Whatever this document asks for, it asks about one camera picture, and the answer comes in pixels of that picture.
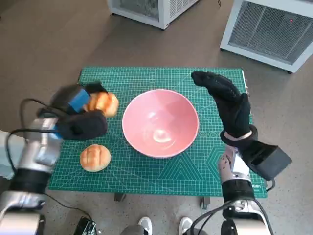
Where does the bare left hand blue tape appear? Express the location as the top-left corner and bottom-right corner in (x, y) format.
(50, 82), (110, 116)

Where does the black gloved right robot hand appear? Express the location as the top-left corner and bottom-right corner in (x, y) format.
(190, 70), (251, 136)

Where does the oblong striped toy bread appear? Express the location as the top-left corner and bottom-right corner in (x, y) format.
(83, 92), (120, 118)

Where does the round toy bread bun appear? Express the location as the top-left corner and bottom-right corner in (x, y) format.
(80, 143), (112, 173)

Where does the pink bowl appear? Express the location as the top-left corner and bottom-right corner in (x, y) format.
(121, 89), (199, 159)

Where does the green cutting mat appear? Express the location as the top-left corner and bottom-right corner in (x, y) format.
(47, 65), (268, 198)

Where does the white mesh cabinet red light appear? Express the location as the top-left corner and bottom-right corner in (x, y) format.
(219, 0), (313, 74)

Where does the person in pale clothing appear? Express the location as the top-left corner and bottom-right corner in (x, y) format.
(0, 130), (17, 181)

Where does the black electronic box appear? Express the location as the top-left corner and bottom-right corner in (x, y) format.
(73, 215), (97, 235)

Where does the white shoe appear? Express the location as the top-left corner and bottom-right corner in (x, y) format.
(137, 216), (153, 235)
(179, 216), (194, 235)

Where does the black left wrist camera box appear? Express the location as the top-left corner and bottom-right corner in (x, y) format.
(55, 109), (109, 141)

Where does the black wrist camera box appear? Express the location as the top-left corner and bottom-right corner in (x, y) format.
(55, 109), (109, 141)
(238, 140), (293, 181)

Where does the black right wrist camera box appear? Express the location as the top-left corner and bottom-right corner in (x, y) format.
(238, 140), (293, 181)

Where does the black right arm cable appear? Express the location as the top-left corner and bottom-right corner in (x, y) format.
(187, 202), (232, 235)

